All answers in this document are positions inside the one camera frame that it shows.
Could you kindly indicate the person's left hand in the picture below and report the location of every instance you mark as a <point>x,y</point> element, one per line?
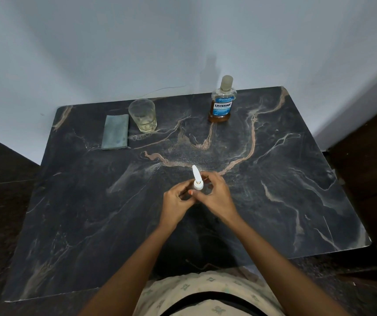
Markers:
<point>172,207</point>

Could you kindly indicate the person's right hand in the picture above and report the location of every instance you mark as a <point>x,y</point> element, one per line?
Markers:
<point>221,200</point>

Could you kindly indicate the small clear pump bottle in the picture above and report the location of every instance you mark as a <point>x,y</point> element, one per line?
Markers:
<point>200,193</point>

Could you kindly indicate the white pump dispenser head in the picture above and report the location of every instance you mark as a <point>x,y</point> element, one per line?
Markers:
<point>196,177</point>

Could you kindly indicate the Listerine mouthwash bottle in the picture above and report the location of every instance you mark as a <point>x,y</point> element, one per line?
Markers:
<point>222,108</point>

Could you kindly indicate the clear drinking glass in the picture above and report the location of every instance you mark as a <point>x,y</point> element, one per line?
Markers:
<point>142,116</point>

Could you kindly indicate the translucent bottle cap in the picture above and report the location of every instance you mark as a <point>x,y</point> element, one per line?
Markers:
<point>227,82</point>

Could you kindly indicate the person's left forearm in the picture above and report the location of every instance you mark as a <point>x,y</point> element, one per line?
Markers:
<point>126,279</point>

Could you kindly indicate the person's right forearm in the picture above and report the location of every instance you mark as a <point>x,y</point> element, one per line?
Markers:
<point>280,276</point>

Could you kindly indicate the black marble table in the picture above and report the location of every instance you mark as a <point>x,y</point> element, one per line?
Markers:
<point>274,194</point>

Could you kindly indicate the cream patterned clothing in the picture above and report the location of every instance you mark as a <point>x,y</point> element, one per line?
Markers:
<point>191,283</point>

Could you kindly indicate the grey-green folded cloth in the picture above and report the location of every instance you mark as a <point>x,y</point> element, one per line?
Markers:
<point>115,132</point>

